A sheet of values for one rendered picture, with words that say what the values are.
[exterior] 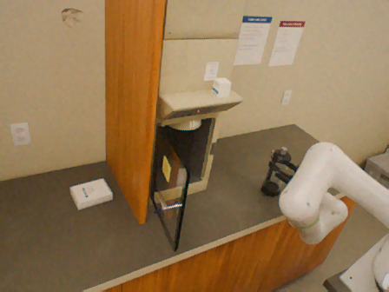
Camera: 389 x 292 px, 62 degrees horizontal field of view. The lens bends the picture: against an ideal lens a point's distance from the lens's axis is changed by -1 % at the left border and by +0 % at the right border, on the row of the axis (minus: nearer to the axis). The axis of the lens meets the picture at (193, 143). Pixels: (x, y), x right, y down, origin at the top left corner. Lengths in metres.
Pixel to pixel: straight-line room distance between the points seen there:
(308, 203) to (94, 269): 0.80
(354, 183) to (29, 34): 1.31
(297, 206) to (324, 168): 0.15
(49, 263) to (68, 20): 0.95
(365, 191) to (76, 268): 1.04
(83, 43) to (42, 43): 0.16
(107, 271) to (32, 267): 0.27
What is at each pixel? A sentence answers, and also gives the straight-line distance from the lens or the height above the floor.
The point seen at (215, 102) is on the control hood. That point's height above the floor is 1.51.
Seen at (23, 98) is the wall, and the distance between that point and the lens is 1.58.
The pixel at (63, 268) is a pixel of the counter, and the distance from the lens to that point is 1.35.
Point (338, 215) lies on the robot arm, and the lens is 1.49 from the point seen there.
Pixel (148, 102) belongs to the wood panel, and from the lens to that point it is 1.11.
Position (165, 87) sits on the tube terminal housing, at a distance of 1.22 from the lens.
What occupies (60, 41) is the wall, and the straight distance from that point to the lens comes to 1.51.
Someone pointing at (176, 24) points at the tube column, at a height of 1.76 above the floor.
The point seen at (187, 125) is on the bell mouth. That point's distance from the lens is 1.39.
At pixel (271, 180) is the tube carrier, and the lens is 1.69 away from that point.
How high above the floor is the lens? 2.02
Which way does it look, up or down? 33 degrees down
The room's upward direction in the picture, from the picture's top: 10 degrees clockwise
